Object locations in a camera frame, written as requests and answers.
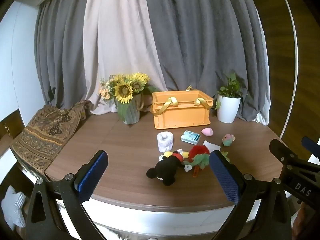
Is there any person's right forearm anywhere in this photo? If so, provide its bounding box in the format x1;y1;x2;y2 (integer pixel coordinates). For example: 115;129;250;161
293;202;320;240

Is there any white rolled towel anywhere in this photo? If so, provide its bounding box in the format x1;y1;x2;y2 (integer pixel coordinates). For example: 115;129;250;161
157;131;174;153

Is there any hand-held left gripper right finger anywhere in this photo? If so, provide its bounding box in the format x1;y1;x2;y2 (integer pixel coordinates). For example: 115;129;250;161
209;150;292;240

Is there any sunflower bouquet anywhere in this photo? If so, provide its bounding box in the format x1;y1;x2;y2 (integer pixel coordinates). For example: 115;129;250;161
97;72;160;120

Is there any white cabinet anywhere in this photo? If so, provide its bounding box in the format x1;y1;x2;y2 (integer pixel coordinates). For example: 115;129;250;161
0;0;41;128

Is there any black mouse plush toy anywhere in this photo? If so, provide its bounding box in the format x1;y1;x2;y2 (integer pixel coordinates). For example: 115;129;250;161
146;149;189;186

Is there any beige curtain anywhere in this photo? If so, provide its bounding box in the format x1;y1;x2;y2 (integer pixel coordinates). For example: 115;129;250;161
84;0;170;115

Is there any white ribbed plant pot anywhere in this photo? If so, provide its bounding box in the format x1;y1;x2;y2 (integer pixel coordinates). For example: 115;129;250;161
217;94;242;124

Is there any pastel patchwork cloth pouch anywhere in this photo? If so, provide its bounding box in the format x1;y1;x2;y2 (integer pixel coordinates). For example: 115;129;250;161
222;133;236;147

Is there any grey ribbed vase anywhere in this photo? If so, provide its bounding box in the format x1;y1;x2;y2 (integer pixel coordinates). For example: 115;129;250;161
114;94;143;125

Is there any light blue tissue pack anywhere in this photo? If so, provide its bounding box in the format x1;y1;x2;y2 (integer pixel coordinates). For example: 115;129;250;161
181;130;201;145

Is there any grey curtain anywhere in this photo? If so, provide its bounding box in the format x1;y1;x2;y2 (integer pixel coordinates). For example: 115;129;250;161
145;0;270;123
34;0;100;112

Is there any white star-shaped pillow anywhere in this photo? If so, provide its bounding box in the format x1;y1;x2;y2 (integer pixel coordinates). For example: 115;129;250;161
0;185;27;231

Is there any brown patterned cloth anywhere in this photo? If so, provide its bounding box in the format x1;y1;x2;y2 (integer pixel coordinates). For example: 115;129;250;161
11;100;92;175

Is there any red and green plush toy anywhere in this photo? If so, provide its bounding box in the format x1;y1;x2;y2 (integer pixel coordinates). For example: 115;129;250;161
182;145;211;178

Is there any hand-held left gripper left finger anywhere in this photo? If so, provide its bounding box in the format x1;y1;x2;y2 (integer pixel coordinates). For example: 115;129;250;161
25;150;108;240

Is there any green potted plant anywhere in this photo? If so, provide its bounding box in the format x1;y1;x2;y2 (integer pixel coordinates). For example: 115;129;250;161
215;72;247;110

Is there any white hoop pipe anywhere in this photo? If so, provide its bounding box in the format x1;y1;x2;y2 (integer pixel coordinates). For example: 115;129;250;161
276;0;300;140

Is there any white folded cloth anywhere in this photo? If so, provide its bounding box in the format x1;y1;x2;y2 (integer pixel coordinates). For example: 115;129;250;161
202;140;221;153

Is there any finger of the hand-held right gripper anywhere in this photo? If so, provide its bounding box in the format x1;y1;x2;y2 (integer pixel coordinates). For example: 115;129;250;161
269;139;320;174
301;136;320;157

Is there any orange crate with yellow handles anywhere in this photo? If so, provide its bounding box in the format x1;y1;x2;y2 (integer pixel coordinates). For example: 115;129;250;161
151;86;214;130

